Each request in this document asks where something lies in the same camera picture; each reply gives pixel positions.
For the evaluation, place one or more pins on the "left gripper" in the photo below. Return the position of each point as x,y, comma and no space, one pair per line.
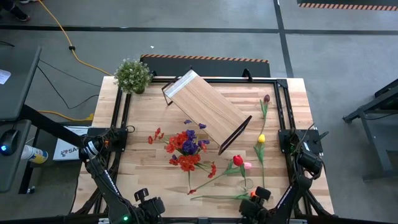
155,210

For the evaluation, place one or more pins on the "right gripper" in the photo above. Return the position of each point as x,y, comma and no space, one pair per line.
253,211

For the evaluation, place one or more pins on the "short glass vase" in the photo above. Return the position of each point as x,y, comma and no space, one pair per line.
248,183

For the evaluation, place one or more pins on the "orange tulip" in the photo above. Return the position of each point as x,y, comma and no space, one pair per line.
217,197

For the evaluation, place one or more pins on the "pink tulip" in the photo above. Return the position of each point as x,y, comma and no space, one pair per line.
247,165

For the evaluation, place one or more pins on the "red tulip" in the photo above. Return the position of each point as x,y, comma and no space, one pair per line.
238,160

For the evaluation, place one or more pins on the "large red flower bunch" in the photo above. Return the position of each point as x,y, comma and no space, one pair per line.
188,161

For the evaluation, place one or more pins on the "purple flower bunch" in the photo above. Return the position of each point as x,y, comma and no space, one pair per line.
189,147

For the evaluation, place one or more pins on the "small red flower bunch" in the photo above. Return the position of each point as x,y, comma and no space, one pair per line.
178,140

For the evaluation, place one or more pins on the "yellow tulip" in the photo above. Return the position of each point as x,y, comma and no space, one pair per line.
261,138

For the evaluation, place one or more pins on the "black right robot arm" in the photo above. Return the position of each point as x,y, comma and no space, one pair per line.
287,196

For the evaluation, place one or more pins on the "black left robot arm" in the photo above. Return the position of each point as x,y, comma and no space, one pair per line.
109,183

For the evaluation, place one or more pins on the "silver aluminium bar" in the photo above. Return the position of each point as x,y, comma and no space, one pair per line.
295,222
107,221

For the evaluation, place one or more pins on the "white printed box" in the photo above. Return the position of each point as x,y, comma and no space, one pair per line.
66,152

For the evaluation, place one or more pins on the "dark maroon tulip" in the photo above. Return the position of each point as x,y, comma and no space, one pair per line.
266,98

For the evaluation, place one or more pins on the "white yellow spray can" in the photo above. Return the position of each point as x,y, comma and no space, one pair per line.
34,154

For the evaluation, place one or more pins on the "potted green plant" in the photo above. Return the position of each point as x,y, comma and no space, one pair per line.
133,76

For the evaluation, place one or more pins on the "black clamp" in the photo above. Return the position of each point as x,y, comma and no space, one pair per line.
247,74

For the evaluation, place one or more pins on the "black desk leg beam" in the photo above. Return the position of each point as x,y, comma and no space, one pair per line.
46,124

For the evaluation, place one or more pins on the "black keyboard tray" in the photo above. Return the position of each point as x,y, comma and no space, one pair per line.
12,174

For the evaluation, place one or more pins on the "black hazard-striped floor mat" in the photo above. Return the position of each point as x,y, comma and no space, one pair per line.
348,4
205,67

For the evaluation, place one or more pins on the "black computer mouse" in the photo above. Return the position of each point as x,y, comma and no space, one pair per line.
8,141

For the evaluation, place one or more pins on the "black desk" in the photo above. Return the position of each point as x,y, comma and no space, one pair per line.
18,84

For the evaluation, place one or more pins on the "white paper sheet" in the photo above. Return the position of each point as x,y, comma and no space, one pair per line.
4,76

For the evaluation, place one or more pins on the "person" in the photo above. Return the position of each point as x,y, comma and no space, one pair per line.
15,11

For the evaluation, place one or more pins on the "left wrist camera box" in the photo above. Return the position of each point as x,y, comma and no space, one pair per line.
141,194

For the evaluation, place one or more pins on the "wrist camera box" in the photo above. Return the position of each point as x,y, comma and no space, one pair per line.
263,193
141,194

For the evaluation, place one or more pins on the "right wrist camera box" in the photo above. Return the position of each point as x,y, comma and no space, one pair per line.
263,193

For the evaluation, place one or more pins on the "wooden shelf black metal frame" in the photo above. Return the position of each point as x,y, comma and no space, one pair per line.
206,109

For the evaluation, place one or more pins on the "black aluminium table frame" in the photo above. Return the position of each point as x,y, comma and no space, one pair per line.
122,99

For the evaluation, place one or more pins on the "black desk frame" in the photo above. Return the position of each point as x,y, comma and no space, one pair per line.
377,149

